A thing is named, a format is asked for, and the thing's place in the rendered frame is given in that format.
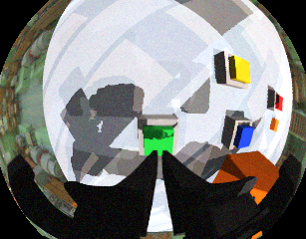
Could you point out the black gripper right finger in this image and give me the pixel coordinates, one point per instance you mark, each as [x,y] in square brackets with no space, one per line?
[189,195]

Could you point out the green button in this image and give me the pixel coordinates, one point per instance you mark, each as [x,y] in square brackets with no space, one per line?
[157,133]

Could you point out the blue button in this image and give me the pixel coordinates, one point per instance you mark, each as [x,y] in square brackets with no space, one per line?
[238,132]

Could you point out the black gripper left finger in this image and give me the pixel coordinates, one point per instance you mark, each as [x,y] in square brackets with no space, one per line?
[132,198]

